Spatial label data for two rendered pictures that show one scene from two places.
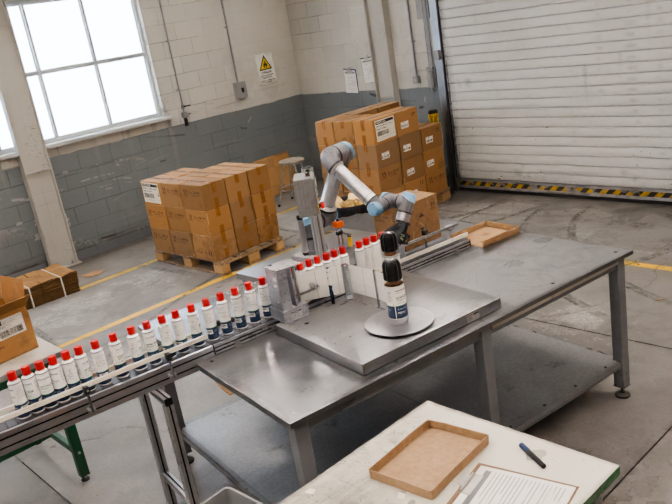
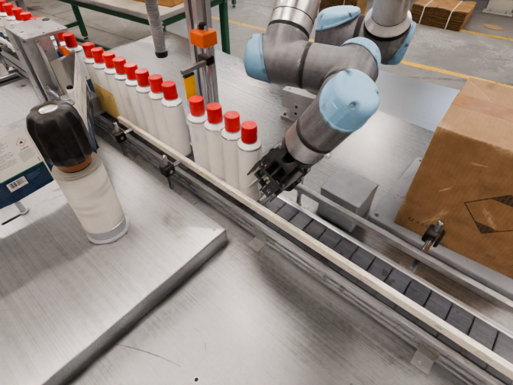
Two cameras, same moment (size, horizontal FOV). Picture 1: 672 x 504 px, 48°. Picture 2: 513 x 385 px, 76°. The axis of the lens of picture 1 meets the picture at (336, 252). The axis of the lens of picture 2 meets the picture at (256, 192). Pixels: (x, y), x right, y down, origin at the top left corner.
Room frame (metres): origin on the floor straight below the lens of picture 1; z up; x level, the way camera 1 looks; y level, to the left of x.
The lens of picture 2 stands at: (3.62, -0.79, 1.45)
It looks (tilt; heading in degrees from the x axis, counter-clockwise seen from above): 45 degrees down; 74
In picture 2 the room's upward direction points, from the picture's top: straight up
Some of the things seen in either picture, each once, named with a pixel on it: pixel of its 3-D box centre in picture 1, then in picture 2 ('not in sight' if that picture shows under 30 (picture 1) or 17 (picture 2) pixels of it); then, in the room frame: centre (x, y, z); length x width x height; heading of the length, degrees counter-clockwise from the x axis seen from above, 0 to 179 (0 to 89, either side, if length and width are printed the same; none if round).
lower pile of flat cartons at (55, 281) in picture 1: (38, 287); (441, 11); (7.13, 2.97, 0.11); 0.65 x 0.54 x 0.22; 128
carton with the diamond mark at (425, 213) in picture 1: (406, 220); (503, 179); (4.25, -0.44, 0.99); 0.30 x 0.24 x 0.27; 127
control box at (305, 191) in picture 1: (306, 194); not in sight; (3.63, 0.10, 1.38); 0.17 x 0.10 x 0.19; 178
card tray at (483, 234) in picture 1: (484, 233); not in sight; (4.17, -0.88, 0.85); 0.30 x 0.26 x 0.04; 123
